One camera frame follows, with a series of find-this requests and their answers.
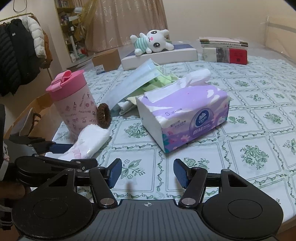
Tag purple tissue pack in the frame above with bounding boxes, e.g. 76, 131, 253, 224
136, 69, 230, 153

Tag blue face mask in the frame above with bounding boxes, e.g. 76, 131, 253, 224
102, 58, 163, 110

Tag white cloth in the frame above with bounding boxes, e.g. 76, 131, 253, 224
117, 101, 139, 115

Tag brown jacket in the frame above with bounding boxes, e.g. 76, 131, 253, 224
40, 30, 53, 69

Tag brown knitted hair scrunchie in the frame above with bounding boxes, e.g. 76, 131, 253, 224
97, 103, 112, 128

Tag beige curtain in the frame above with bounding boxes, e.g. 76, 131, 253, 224
84, 0, 168, 52

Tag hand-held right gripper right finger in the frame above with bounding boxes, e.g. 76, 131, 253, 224
173, 159, 266, 208

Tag green cloth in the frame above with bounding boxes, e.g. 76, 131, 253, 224
142, 66, 179, 92

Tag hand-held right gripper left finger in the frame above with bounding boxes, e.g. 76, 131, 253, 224
31, 158, 122, 208

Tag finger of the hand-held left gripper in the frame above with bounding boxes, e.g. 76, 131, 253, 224
9, 135, 74, 154
32, 154, 99, 172

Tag hanging jackets on rack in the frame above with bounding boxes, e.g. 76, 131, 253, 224
0, 13, 52, 81

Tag cardboard box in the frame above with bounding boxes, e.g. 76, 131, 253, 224
92, 48, 122, 75

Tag white bag with black handles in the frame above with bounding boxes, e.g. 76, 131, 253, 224
20, 108, 42, 137

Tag person's left hand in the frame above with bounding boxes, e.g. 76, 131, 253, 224
0, 181, 26, 200

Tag wooden bookshelf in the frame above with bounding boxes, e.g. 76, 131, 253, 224
54, 0, 89, 63

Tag stack of books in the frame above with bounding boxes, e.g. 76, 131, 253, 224
199, 36, 249, 65

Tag pink lidded cup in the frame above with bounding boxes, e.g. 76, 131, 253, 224
46, 71, 99, 142

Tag white plush bunny toy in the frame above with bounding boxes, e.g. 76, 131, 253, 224
130, 29, 174, 56

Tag black puffer jacket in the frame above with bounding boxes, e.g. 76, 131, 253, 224
0, 19, 41, 96

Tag white flat box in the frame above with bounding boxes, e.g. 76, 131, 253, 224
121, 43, 198, 70

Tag green floral tablecloth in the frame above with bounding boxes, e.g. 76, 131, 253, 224
50, 50, 296, 232

